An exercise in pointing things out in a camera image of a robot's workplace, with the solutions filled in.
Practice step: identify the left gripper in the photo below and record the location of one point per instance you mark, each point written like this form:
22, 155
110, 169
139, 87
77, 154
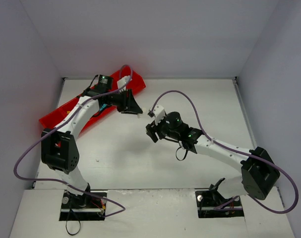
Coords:
126, 101

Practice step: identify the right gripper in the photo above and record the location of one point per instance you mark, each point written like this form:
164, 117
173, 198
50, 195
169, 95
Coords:
154, 129

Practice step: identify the white curved lego brick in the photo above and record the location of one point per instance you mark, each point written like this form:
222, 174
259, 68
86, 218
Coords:
143, 114

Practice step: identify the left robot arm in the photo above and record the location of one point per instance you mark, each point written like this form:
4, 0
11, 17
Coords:
58, 147

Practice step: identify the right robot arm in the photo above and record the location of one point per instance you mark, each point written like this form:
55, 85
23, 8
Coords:
256, 175

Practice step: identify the red compartment tray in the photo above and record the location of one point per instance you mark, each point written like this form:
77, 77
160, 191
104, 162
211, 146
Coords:
137, 84

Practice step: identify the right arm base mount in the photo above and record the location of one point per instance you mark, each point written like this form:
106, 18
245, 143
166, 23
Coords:
211, 204

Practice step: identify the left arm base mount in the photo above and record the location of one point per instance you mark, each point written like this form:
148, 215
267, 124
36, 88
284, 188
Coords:
82, 208

